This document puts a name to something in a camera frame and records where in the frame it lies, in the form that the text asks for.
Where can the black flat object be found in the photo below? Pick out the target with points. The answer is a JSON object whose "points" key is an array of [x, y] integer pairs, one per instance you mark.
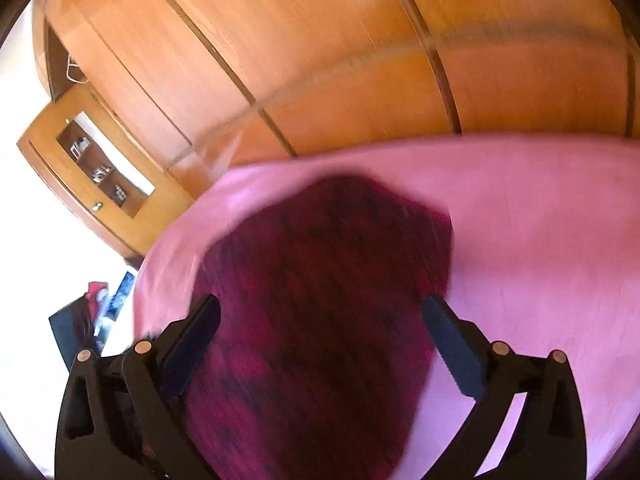
{"points": [[67, 330]]}

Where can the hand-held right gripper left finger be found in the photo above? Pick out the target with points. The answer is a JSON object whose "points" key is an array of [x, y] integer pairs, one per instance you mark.
{"points": [[192, 340]]}

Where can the pink bed sheet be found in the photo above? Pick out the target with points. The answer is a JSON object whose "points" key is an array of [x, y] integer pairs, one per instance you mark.
{"points": [[540, 240]]}

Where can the red cloth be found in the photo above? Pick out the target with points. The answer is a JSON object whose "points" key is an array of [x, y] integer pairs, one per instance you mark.
{"points": [[95, 292]]}

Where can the small shelf ornament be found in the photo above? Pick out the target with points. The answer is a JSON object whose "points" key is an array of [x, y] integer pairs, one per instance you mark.
{"points": [[80, 147], [120, 194], [102, 173]]}

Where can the wooden wardrobe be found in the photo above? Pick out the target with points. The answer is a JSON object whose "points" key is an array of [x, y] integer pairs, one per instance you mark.
{"points": [[325, 35]]}

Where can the red fuzzy knit sweater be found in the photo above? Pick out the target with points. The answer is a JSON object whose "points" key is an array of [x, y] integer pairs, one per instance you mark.
{"points": [[320, 310]]}

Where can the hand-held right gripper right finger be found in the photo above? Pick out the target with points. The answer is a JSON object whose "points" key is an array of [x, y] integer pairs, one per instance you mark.
{"points": [[452, 345]]}

